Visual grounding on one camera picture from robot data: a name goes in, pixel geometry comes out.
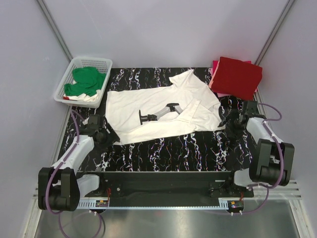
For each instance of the red white garment in basket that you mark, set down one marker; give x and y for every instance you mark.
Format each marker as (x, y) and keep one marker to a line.
(84, 97)

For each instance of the green t shirt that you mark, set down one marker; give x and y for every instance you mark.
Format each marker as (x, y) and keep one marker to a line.
(87, 80)

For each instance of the slotted cable duct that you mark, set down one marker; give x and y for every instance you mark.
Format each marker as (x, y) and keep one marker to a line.
(115, 204)

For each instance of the folded red t shirt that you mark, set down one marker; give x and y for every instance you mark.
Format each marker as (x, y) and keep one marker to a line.
(237, 78)

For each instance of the white t shirt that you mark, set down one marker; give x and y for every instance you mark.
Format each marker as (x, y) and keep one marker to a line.
(186, 106)

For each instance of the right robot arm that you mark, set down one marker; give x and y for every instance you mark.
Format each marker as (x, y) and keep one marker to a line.
(272, 162)

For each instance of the white plastic basket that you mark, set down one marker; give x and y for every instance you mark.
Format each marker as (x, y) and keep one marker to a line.
(101, 64)

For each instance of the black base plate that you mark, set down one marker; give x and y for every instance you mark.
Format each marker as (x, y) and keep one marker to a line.
(167, 186)

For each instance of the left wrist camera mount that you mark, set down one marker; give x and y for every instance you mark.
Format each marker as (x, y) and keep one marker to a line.
(85, 122)

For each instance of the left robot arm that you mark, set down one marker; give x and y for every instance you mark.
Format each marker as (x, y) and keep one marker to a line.
(58, 187)

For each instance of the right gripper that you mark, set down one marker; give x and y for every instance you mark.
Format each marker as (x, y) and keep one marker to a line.
(235, 115)

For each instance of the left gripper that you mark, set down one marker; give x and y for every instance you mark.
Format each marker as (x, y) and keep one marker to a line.
(112, 137)

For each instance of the left aluminium frame post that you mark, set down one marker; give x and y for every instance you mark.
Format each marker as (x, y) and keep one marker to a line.
(55, 29)

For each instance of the aluminium frame post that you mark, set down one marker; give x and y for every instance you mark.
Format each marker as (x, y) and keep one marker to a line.
(55, 29)
(275, 30)

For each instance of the right aluminium frame post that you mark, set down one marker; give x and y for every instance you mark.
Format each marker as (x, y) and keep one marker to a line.
(275, 30)

